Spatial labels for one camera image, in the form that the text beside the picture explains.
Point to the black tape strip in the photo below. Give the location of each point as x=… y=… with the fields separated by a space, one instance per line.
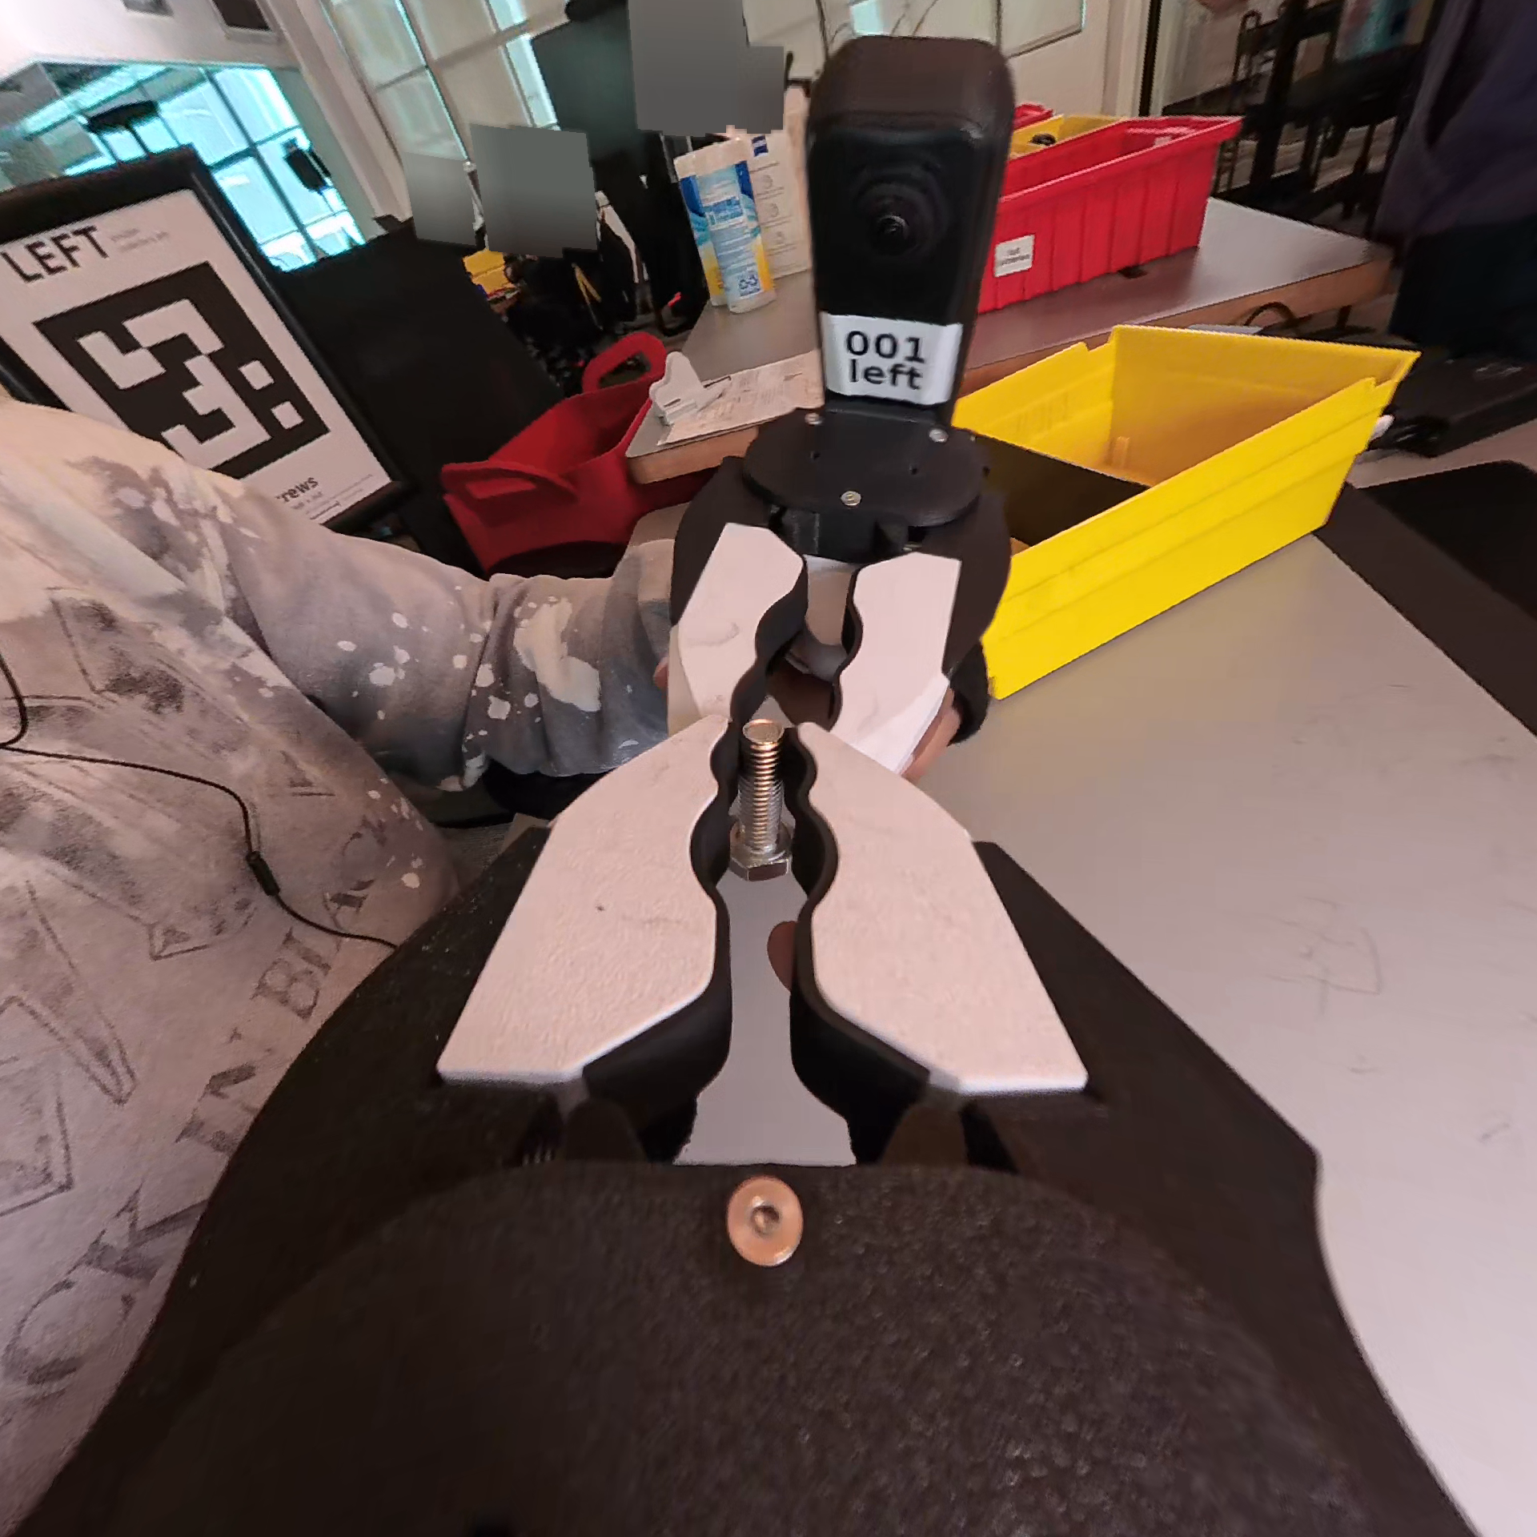
x=1440 y=649

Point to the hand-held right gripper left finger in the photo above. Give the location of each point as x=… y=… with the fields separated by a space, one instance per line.
x=588 y=925

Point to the red felt bag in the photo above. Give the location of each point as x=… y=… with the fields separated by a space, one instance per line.
x=540 y=480

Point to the black framed tag sign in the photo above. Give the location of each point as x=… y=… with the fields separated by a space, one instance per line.
x=180 y=362

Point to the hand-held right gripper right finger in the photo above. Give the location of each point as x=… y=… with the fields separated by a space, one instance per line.
x=937 y=949

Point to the steel hex bolt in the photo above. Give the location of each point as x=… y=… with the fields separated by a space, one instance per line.
x=760 y=781

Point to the yellow plastic bin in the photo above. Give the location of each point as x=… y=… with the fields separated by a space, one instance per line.
x=1201 y=530
x=1080 y=131

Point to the person's right hand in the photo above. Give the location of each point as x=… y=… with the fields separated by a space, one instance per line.
x=783 y=949

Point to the person's left hand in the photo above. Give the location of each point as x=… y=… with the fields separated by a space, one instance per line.
x=933 y=735

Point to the white cardboard box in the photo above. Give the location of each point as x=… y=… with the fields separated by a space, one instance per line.
x=783 y=204

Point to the black office chair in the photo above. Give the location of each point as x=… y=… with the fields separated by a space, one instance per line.
x=419 y=362

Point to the blue label wipes canister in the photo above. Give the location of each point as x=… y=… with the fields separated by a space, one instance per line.
x=741 y=241
x=694 y=228

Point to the clipboard with papers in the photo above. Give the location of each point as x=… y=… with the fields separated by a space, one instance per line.
x=756 y=396

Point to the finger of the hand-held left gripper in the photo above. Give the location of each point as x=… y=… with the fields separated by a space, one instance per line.
x=730 y=607
x=906 y=649

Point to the red plastic bin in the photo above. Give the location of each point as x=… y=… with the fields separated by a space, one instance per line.
x=1105 y=217

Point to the black flat device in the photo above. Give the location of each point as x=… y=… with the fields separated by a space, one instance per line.
x=1471 y=404

